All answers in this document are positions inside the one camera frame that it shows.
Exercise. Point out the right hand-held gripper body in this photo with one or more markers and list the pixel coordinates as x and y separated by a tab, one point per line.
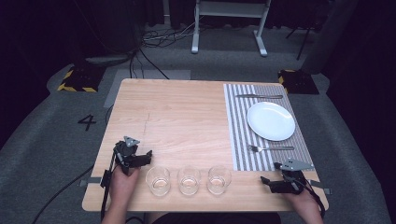
294	177

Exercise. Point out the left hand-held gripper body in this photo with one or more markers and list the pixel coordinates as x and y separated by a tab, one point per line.
126	152

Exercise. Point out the person's right hand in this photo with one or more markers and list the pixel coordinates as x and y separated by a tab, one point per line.
303	202

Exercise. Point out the person's left hand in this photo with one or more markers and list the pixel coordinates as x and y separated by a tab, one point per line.
124	183

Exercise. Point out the silver fork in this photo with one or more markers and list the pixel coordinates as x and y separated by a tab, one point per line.
271	148

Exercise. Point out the clear drinking glass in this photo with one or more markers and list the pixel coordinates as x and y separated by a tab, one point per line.
158	181
219	179
188	180

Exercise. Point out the white round plate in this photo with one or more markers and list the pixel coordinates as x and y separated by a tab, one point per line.
271	121

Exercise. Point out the grey striped placemat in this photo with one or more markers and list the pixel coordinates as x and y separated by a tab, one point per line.
241	130

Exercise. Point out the person's dark clothing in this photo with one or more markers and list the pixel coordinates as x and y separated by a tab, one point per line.
214	218

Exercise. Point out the silver table knife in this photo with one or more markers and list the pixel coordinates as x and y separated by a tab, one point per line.
260	96

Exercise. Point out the black yellow striped base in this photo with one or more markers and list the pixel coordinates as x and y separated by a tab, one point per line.
81	79
299	81

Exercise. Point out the black tripod stand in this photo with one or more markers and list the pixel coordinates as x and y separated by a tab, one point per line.
303	37

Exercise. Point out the grey table edge bracket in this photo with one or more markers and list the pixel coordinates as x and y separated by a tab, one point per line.
322	186
90	181

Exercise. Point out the white metal desk frame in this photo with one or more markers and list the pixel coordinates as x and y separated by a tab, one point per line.
229	11

